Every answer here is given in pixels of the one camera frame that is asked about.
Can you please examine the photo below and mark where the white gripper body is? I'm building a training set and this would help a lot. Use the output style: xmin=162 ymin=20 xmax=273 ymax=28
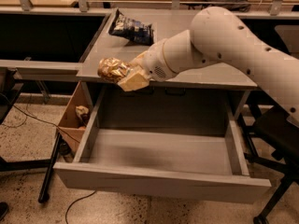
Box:
xmin=139 ymin=39 xmax=178 ymax=81

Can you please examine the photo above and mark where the black table leg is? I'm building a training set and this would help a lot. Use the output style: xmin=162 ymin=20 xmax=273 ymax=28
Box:
xmin=38 ymin=133 xmax=61 ymax=203

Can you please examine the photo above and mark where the black floor cable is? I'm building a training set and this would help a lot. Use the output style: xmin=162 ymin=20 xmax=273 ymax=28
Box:
xmin=64 ymin=189 xmax=97 ymax=224

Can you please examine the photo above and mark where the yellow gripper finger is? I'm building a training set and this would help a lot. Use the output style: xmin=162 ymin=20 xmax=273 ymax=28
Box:
xmin=118 ymin=69 xmax=150 ymax=91
xmin=129 ymin=51 xmax=147 ymax=67

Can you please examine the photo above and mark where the black office chair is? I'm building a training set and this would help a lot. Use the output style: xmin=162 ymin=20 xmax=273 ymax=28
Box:
xmin=238 ymin=105 xmax=299 ymax=224

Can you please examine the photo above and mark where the brown cardboard box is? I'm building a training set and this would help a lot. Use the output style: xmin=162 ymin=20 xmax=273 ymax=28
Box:
xmin=58 ymin=81 xmax=93 ymax=152

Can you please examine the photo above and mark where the grey open top drawer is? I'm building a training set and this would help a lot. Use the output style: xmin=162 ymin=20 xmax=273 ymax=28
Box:
xmin=54 ymin=86 xmax=271 ymax=203

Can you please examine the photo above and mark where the orange soda can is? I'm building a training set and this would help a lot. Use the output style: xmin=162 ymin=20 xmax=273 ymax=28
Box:
xmin=97 ymin=58 xmax=130 ymax=83

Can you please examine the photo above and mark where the crumpled object in box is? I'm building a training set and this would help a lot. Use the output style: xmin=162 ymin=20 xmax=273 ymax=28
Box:
xmin=75 ymin=105 xmax=90 ymax=125

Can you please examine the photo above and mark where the grey cabinet counter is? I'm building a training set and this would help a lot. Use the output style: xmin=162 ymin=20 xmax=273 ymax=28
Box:
xmin=76 ymin=7 xmax=258 ymax=120

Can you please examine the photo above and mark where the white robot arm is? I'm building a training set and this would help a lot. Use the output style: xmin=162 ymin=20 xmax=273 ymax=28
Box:
xmin=118 ymin=7 xmax=299 ymax=125

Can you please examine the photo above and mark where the dark blue chip bag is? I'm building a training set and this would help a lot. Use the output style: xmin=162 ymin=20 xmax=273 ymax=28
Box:
xmin=108 ymin=10 xmax=153 ymax=46

